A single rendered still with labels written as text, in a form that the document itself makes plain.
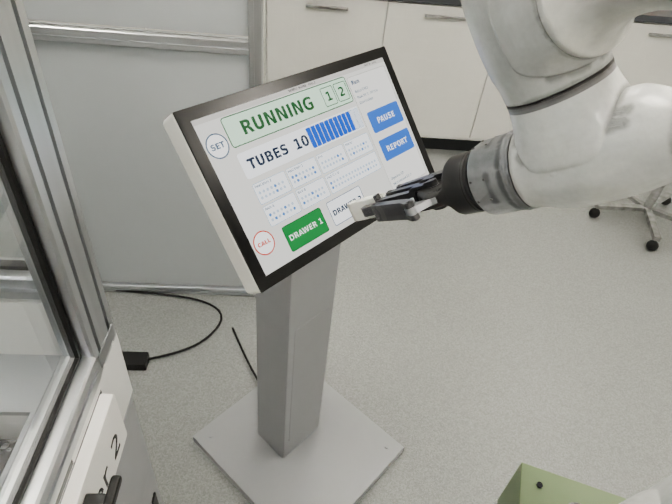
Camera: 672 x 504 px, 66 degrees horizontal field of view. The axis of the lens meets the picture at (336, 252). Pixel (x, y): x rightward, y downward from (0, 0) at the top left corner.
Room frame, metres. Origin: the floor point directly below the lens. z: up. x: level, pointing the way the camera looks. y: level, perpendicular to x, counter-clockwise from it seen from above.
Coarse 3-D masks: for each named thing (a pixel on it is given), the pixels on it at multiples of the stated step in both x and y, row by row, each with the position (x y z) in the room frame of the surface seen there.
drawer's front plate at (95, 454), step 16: (112, 400) 0.39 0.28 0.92; (96, 416) 0.36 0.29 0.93; (112, 416) 0.38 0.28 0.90; (96, 432) 0.34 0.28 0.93; (112, 432) 0.36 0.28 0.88; (96, 448) 0.32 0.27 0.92; (112, 448) 0.35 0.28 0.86; (80, 464) 0.29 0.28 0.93; (96, 464) 0.31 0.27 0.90; (112, 464) 0.34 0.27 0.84; (80, 480) 0.28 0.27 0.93; (96, 480) 0.30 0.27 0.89; (64, 496) 0.25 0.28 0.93; (80, 496) 0.26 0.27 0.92
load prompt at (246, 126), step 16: (336, 80) 0.97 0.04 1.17; (288, 96) 0.87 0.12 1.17; (304, 96) 0.89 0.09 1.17; (320, 96) 0.92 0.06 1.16; (336, 96) 0.94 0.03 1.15; (240, 112) 0.78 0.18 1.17; (256, 112) 0.80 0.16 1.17; (272, 112) 0.82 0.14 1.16; (288, 112) 0.85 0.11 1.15; (304, 112) 0.87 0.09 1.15; (320, 112) 0.89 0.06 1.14; (224, 128) 0.75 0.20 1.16; (240, 128) 0.76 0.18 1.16; (256, 128) 0.78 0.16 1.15; (272, 128) 0.80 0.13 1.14; (240, 144) 0.74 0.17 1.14
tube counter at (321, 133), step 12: (324, 120) 0.89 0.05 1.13; (336, 120) 0.91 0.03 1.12; (348, 120) 0.93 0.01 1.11; (360, 120) 0.95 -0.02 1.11; (300, 132) 0.84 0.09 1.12; (312, 132) 0.85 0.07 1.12; (324, 132) 0.87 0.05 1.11; (336, 132) 0.89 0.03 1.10; (348, 132) 0.91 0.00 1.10; (300, 144) 0.82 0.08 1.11; (312, 144) 0.84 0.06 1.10; (324, 144) 0.85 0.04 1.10
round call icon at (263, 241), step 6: (264, 228) 0.67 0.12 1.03; (252, 234) 0.65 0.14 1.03; (258, 234) 0.65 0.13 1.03; (264, 234) 0.66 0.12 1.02; (270, 234) 0.67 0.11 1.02; (252, 240) 0.64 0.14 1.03; (258, 240) 0.65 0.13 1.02; (264, 240) 0.65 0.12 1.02; (270, 240) 0.66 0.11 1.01; (258, 246) 0.64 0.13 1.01; (264, 246) 0.65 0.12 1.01; (270, 246) 0.65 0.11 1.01; (276, 246) 0.66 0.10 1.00; (258, 252) 0.63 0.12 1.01; (264, 252) 0.64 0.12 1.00; (270, 252) 0.64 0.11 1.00
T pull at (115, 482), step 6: (114, 480) 0.29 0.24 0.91; (120, 480) 0.29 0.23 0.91; (108, 486) 0.28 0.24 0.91; (114, 486) 0.28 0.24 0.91; (108, 492) 0.27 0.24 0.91; (114, 492) 0.27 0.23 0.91; (84, 498) 0.26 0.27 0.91; (90, 498) 0.26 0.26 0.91; (96, 498) 0.26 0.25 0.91; (102, 498) 0.26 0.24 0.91; (108, 498) 0.26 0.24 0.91; (114, 498) 0.27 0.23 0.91
